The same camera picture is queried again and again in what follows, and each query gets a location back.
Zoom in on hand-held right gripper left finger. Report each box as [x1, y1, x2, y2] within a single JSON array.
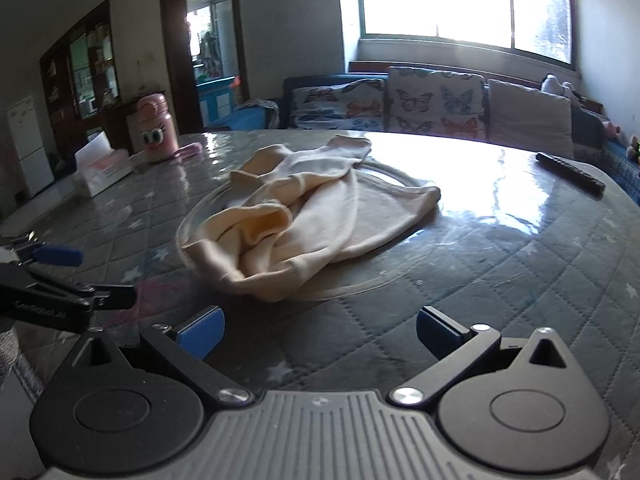
[[62, 305, 251, 406]]

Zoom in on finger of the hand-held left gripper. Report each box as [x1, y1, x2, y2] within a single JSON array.
[[0, 234, 84, 267], [75, 284, 137, 311]]

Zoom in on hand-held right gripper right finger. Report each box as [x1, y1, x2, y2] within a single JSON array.
[[390, 306, 581, 407]]

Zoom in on cream garment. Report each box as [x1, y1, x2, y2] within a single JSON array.
[[181, 134, 442, 303]]

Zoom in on person's left forearm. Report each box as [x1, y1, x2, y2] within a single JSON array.
[[0, 317, 23, 393]]

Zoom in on round built-in induction cooker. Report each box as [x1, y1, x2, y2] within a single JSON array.
[[175, 157, 443, 303]]

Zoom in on white tissue pack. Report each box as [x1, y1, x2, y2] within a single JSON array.
[[74, 130, 135, 198]]

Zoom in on white refrigerator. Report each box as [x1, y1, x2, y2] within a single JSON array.
[[6, 97, 55, 198]]

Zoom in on pink cartoon face bottle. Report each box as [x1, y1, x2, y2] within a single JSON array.
[[125, 92, 179, 163]]

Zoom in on dark wooden display cabinet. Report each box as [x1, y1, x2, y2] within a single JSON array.
[[39, 0, 123, 176]]

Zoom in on black remote control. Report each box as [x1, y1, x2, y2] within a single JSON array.
[[536, 151, 607, 196]]

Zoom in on blue cloth on sofa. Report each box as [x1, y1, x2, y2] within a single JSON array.
[[205, 99, 281, 133]]

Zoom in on blue plastic drawer cabinet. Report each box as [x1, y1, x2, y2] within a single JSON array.
[[196, 76, 241, 121]]

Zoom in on square butterfly print cushion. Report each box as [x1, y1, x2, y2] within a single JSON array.
[[387, 66, 487, 143]]

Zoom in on plain beige cushion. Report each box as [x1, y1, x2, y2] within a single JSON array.
[[487, 79, 575, 160]]

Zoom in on wide butterfly print cushion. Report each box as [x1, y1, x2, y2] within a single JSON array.
[[291, 79, 387, 133]]

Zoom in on white plush toy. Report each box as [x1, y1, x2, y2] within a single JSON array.
[[542, 74, 581, 106]]

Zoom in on large window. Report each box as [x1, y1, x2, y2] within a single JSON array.
[[336, 0, 576, 68]]

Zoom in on dark wooden door frame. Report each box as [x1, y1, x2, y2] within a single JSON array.
[[158, 0, 251, 136]]

